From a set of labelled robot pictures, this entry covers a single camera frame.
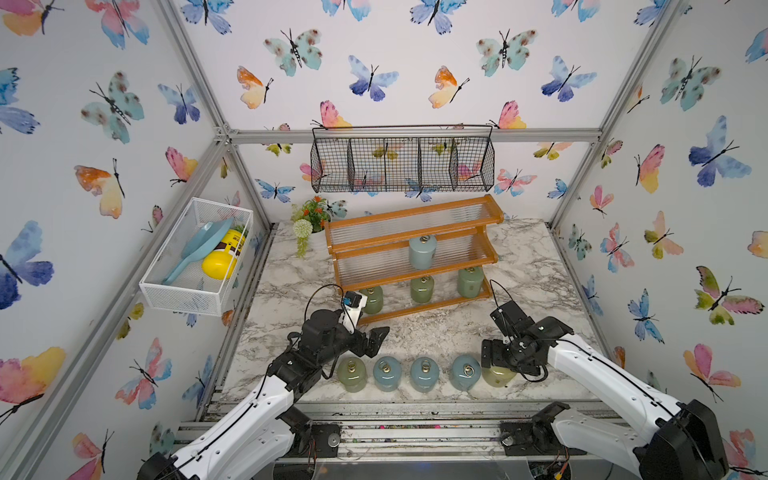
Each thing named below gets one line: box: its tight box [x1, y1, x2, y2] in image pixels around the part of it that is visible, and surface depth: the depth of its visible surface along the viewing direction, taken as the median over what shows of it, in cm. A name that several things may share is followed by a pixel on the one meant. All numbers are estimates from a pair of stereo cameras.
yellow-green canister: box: [482, 366, 517, 387], surface depth 80 cm
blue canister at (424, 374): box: [410, 356, 440, 394], surface depth 80 cm
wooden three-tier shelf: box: [324, 194, 505, 326], surface depth 95 cm
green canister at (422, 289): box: [410, 276, 435, 304], surface depth 95 cm
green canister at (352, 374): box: [336, 356, 368, 393], surface depth 80 cm
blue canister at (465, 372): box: [450, 354, 482, 391], surface depth 80 cm
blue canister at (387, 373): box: [373, 356, 402, 392], surface depth 80 cm
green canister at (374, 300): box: [360, 286, 384, 314], surface depth 93 cm
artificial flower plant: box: [290, 196, 331, 258], surface depth 106 cm
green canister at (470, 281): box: [457, 266, 484, 298], surface depth 96 cm
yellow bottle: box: [202, 224, 249, 280], surface depth 71 cm
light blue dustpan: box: [162, 217, 234, 285], surface depth 70 cm
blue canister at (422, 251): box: [409, 235, 437, 271], surface depth 87 cm
